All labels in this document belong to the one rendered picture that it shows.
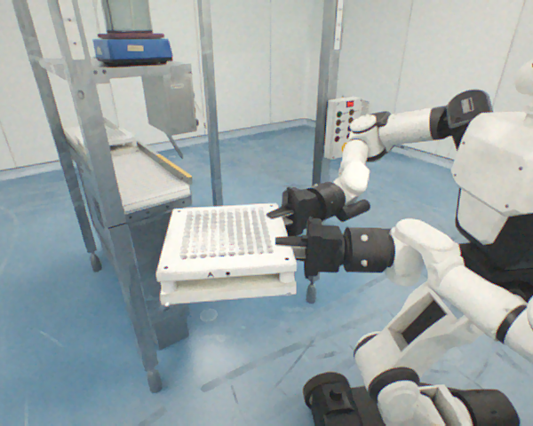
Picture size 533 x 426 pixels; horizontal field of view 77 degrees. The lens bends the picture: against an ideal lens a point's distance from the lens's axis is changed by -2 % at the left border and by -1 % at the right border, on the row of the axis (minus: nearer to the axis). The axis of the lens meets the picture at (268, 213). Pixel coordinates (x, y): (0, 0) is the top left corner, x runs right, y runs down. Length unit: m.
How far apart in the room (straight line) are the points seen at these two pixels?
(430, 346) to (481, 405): 0.47
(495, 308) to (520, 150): 0.32
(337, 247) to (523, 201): 0.35
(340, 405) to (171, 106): 1.24
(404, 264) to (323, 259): 0.15
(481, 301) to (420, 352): 0.44
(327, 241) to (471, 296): 0.24
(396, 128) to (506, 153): 0.36
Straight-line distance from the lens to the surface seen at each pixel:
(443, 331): 0.96
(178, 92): 1.24
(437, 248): 0.64
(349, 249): 0.65
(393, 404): 1.07
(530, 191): 0.77
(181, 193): 1.35
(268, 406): 1.70
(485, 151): 0.84
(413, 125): 1.05
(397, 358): 1.02
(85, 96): 1.10
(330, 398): 1.48
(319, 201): 0.81
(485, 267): 0.93
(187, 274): 0.61
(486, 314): 0.61
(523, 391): 2.08
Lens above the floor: 1.44
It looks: 28 degrees down
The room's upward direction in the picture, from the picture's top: straight up
